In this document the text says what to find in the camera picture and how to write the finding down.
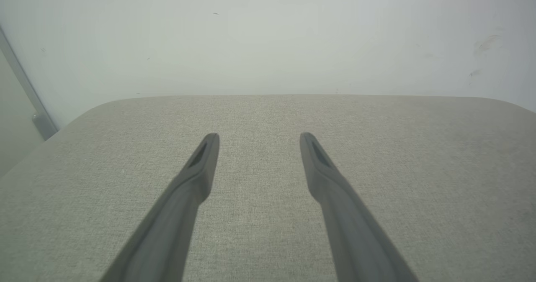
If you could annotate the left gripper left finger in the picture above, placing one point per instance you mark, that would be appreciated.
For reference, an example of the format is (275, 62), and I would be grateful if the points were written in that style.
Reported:
(171, 232)

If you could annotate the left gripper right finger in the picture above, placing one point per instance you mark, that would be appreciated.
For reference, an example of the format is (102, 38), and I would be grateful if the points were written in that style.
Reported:
(356, 240)

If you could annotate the grey metal wall rail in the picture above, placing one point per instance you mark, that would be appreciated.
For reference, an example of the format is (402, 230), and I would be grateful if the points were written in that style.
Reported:
(44, 125)

